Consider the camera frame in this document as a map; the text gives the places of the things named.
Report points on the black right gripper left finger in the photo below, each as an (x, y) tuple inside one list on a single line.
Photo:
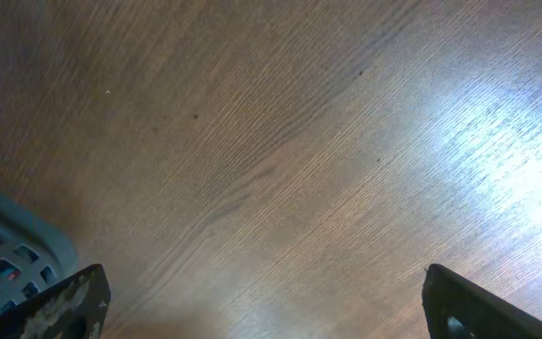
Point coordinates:
[(73, 308)]

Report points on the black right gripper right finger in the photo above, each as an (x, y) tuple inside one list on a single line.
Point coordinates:
[(455, 307)]

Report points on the grey plastic basket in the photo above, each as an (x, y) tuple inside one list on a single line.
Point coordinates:
[(34, 255)]

